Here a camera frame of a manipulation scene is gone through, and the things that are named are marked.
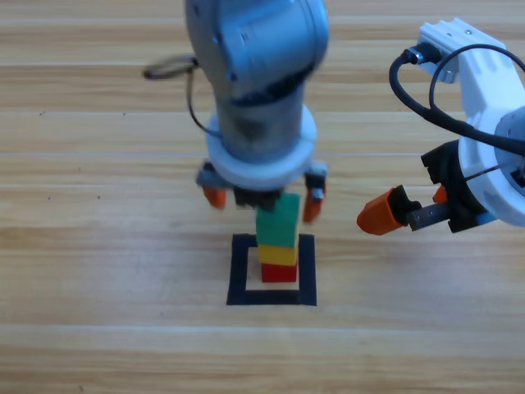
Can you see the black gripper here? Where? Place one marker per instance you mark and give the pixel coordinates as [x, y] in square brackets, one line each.
[459, 205]
[256, 199]

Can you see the green wooden block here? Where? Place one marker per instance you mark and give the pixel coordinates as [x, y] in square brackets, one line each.
[277, 230]

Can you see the red wooden block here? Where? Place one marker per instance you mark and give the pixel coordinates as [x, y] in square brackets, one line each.
[279, 273]

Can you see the yellow wooden block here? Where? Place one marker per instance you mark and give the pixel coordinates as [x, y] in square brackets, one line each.
[277, 255]

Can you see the black tape square outline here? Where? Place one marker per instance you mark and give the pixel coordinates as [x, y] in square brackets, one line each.
[240, 267]

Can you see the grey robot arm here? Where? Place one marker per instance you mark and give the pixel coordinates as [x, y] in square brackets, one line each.
[254, 49]
[512, 131]

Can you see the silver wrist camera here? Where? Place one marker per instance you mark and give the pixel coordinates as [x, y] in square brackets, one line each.
[449, 70]

